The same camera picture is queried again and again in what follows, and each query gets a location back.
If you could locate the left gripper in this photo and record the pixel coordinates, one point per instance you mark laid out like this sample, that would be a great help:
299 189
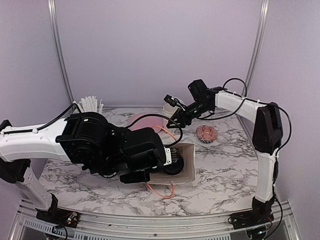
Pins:
145 178

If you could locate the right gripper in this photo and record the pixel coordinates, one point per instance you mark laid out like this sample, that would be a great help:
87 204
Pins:
183 118

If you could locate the paper takeout bag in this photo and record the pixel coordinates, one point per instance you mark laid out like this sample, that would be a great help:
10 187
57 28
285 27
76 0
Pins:
186 176

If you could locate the black cup lid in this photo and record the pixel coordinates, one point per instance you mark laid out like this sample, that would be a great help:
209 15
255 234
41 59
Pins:
174 168

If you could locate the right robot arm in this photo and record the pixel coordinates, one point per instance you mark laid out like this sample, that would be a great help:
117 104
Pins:
266 138

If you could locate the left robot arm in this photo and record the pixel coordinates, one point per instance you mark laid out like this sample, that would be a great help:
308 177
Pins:
85 138

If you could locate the stack of white paper cups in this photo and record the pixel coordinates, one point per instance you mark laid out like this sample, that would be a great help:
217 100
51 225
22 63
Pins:
168 110

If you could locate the pink plate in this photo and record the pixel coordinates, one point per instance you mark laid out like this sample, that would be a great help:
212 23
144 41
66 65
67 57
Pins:
154 122

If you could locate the red patterned small bowl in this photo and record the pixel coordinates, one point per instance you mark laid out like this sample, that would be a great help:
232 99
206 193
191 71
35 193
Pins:
206 134

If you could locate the black cup with straws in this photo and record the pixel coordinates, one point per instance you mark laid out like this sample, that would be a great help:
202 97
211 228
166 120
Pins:
90 104

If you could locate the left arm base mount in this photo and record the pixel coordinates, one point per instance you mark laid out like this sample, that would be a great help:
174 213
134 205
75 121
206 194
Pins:
56 215

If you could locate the aluminium front rail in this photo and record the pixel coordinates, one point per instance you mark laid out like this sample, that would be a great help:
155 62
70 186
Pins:
100 226

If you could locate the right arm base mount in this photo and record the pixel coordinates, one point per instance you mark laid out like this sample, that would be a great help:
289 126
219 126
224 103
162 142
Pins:
252 216

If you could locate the right aluminium frame post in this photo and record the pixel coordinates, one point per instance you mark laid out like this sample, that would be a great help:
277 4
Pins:
260 33

